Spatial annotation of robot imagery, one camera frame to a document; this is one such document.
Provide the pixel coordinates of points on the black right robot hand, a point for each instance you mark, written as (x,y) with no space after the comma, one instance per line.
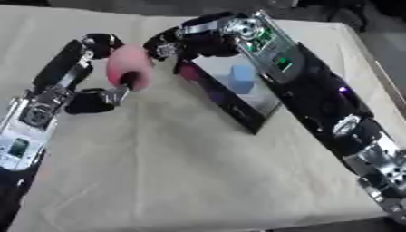
(203,37)

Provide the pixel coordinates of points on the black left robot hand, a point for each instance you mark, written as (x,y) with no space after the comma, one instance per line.
(59,67)

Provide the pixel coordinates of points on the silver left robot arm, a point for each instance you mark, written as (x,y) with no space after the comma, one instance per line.
(26,133)

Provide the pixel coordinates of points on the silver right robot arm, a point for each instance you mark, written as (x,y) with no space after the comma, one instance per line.
(327,111)

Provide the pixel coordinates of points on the black box with white inside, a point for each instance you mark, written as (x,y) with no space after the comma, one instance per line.
(232,99)

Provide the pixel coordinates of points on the light blue block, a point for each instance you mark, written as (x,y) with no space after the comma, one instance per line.
(242,78)

